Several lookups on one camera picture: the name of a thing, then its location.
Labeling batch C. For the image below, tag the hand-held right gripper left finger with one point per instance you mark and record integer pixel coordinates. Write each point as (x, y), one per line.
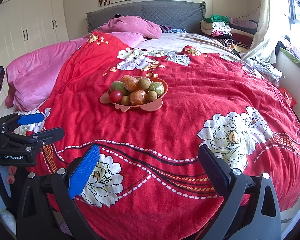
(83, 172)

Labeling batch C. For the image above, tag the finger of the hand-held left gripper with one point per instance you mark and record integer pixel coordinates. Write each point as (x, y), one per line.
(31, 118)
(47, 133)

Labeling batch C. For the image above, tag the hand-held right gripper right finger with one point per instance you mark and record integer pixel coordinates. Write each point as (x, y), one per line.
(212, 170)

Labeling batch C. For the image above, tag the red cherry tomato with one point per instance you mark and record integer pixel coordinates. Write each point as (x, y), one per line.
(115, 95)

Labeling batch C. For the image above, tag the plastic-wrapped green citrus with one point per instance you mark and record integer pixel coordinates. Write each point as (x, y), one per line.
(116, 86)
(156, 88)

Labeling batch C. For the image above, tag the pink plastic bowl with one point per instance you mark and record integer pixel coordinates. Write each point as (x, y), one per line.
(150, 107)

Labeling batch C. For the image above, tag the plastic-wrapped orange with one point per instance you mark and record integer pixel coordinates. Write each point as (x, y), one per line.
(130, 82)
(137, 97)

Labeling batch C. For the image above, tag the person's left hand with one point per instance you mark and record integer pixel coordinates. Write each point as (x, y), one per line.
(11, 176)

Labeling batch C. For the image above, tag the red floral blanket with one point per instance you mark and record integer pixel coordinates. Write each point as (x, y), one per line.
(185, 135)

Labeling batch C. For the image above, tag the pink velvet blanket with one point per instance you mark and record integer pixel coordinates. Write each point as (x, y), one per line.
(35, 72)

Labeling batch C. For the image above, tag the white wardrobe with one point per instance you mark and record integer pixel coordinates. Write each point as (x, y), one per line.
(35, 17)

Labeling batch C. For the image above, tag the red packet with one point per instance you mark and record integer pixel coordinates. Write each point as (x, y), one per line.
(288, 97)

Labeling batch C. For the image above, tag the crumpled light clothes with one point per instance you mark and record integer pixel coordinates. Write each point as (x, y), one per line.
(262, 66)

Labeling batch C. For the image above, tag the green window seat cushion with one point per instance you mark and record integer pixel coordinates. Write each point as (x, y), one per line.
(292, 61)

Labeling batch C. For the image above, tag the pile of folded clothes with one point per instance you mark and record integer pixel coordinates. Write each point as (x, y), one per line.
(215, 27)

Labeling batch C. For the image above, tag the blue patterned cloth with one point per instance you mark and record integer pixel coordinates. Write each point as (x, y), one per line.
(178, 30)

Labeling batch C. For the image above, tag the lilac clothes heap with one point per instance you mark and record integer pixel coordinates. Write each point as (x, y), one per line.
(293, 46)

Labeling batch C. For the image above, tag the dark purple pillow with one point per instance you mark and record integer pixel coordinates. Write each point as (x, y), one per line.
(166, 28)

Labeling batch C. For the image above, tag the grey quilted headboard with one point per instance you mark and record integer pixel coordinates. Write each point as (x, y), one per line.
(150, 12)

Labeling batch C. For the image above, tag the cream curtain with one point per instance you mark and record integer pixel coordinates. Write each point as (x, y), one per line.
(262, 17)

